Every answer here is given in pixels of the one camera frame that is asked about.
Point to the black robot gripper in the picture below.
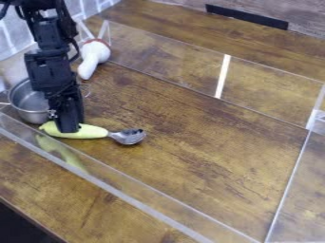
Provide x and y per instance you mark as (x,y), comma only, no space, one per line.
(55,80)

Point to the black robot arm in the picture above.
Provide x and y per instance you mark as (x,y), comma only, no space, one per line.
(51,25)

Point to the green handled metal spoon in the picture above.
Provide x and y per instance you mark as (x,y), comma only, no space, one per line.
(127,136)

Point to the small steel pot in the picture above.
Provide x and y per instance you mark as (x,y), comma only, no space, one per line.
(28,102)

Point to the white mushroom toy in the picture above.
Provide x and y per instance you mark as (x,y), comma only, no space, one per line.
(95,53)

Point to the black strip on table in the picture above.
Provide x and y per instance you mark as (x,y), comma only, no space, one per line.
(249,17)

